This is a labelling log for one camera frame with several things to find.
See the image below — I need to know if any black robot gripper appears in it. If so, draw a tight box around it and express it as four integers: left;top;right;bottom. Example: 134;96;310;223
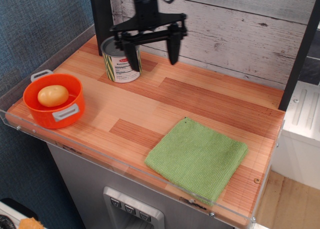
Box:
110;0;187;72

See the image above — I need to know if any toy corn can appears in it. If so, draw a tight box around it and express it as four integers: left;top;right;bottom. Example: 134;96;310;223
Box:
100;36;142;83

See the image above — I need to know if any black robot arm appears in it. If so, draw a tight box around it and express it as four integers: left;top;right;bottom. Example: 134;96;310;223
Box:
110;0;187;72

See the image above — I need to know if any white black corner object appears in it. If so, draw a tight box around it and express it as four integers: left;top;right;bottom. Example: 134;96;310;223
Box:
0;198;39;229

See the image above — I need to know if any clear acrylic table guard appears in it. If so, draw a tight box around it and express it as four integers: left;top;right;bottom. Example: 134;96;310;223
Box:
6;28;284;229

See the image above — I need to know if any yellow toy potato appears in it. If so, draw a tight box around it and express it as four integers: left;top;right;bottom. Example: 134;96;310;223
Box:
37;85;69;107

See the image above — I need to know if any orange toy pot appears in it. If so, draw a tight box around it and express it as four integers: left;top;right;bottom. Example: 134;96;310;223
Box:
23;69;85;129

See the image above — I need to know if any green folded cloth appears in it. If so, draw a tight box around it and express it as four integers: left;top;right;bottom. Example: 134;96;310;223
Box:
144;117;249;206

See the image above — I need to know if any grey toy fridge cabinet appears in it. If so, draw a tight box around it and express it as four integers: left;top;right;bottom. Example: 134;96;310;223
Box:
48;144;232;229

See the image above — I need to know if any silver dispenser panel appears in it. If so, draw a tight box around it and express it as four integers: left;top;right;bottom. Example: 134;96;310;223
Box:
103;186;165;229

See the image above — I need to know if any white toy sink unit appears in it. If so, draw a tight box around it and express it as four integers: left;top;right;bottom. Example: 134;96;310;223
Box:
271;81;320;189

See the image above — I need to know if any orange fuzzy object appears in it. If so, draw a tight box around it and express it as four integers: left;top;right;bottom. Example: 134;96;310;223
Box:
18;217;45;229

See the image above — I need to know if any black left post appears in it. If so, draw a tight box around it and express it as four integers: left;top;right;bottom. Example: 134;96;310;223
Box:
90;0;114;56

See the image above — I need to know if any black post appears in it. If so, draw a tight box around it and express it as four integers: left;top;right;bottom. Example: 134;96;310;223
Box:
278;0;320;112
90;0;114;56

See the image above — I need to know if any black right post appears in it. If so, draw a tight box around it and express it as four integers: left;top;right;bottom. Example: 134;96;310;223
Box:
278;0;320;112

